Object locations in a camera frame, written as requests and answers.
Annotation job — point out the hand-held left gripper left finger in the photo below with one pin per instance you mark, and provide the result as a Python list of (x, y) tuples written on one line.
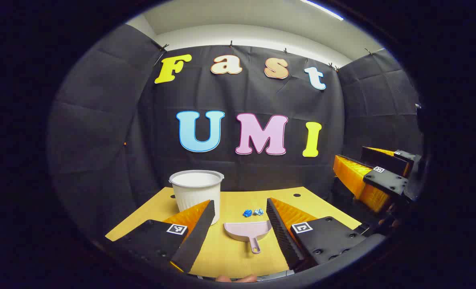
[(195, 237)]

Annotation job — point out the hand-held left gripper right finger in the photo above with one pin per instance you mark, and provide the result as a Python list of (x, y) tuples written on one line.
[(282, 237)]

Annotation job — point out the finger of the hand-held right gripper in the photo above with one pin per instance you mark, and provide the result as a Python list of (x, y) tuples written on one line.
[(384, 182), (382, 158)]

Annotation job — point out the light blue paper ball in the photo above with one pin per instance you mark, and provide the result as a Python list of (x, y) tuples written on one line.
[(258, 212)]

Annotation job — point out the pink plastic dustpan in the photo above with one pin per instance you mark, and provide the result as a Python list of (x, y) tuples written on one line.
[(246, 229)]

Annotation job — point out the white ribbed garbage bin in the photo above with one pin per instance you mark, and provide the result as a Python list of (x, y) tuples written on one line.
[(195, 196)]

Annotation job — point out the dark blue paper ball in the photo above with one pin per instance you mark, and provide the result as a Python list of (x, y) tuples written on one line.
[(247, 213)]

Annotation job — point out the yellow wooden desktop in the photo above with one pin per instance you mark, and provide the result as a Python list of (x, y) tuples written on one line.
[(221, 257)]

